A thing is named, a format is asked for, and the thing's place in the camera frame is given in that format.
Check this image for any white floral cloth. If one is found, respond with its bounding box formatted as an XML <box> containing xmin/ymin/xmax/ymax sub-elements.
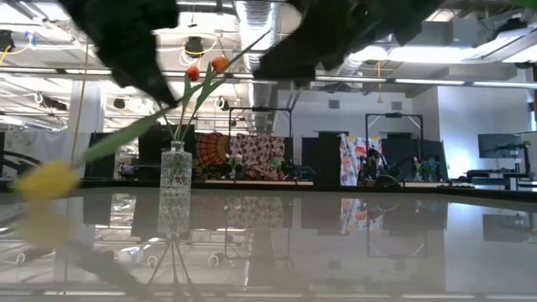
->
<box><xmin>338</xmin><ymin>133</ymin><xmax>383</xmax><ymax>187</ymax></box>

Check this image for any white sheet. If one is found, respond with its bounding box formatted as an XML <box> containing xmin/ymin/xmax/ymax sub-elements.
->
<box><xmin>2</xmin><ymin>128</ymin><xmax>91</xmax><ymax>181</ymax></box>

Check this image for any large silver ventilation duct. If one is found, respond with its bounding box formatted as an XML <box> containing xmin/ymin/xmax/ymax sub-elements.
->
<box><xmin>232</xmin><ymin>0</ymin><xmax>290</xmax><ymax>135</ymax></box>

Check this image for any yellow artificial tulip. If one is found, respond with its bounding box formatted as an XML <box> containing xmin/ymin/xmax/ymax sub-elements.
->
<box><xmin>14</xmin><ymin>31</ymin><xmax>272</xmax><ymax>202</ymax></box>

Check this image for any black side table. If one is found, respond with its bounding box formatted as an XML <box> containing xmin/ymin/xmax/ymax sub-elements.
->
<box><xmin>465</xmin><ymin>169</ymin><xmax>529</xmax><ymax>190</ymax></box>

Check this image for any black curved bar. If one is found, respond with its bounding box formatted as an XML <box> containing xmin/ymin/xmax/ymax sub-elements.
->
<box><xmin>0</xmin><ymin>150</ymin><xmax>26</xmax><ymax>180</ymax></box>

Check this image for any black metal table frame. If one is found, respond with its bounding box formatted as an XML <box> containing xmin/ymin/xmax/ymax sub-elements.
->
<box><xmin>0</xmin><ymin>179</ymin><xmax>537</xmax><ymax>198</ymax></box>

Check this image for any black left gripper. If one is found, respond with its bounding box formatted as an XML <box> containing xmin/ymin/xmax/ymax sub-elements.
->
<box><xmin>58</xmin><ymin>0</ymin><xmax>180</xmax><ymax>108</ymax></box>

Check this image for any orange mandala cloth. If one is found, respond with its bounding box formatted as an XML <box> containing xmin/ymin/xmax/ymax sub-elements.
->
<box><xmin>195</xmin><ymin>133</ymin><xmax>231</xmax><ymax>169</ymax></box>

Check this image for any narrow black panel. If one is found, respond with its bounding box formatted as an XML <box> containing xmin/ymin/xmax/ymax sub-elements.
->
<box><xmin>85</xmin><ymin>132</ymin><xmax>117</xmax><ymax>180</ymax></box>

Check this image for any black ceiling camera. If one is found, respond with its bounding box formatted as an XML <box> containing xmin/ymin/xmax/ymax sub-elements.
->
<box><xmin>184</xmin><ymin>36</ymin><xmax>206</xmax><ymax>59</ymax></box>

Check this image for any yellow hanging cable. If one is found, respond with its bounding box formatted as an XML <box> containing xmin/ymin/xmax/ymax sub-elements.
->
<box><xmin>69</xmin><ymin>41</ymin><xmax>91</xmax><ymax>165</ymax></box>

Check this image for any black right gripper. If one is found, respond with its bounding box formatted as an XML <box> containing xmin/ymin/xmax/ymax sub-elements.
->
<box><xmin>253</xmin><ymin>0</ymin><xmax>446</xmax><ymax>81</ymax></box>

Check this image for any small background flower vase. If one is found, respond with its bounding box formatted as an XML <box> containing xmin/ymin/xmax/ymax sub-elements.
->
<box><xmin>226</xmin><ymin>153</ymin><xmax>244</xmax><ymax>180</ymax></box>

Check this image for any black monitor panel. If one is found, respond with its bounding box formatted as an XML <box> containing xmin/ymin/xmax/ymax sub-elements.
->
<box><xmin>137</xmin><ymin>124</ymin><xmax>196</xmax><ymax>169</ymax></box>

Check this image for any dark wall monitor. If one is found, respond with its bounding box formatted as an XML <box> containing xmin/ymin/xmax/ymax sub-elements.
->
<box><xmin>477</xmin><ymin>133</ymin><xmax>524</xmax><ymax>159</ymax></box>

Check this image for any clear cut-glass vase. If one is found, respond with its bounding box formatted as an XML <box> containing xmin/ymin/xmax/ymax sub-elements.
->
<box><xmin>159</xmin><ymin>141</ymin><xmax>194</xmax><ymax>192</ymax></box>

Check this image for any red floral cloth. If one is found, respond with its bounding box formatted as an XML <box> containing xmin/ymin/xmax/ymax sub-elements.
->
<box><xmin>228</xmin><ymin>133</ymin><xmax>286</xmax><ymax>181</ymax></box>

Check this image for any black partition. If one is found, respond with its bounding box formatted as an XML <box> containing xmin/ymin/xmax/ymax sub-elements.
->
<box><xmin>381</xmin><ymin>138</ymin><xmax>448</xmax><ymax>181</ymax></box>
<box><xmin>300</xmin><ymin>132</ymin><xmax>349</xmax><ymax>185</ymax></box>

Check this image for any black rig frame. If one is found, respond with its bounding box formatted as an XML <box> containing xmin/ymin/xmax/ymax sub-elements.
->
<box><xmin>364</xmin><ymin>112</ymin><xmax>425</xmax><ymax>181</ymax></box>
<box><xmin>227</xmin><ymin>107</ymin><xmax>294</xmax><ymax>177</ymax></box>

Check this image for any black loop handle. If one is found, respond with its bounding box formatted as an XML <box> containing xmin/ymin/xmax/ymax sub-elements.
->
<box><xmin>374</xmin><ymin>174</ymin><xmax>401</xmax><ymax>188</ymax></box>

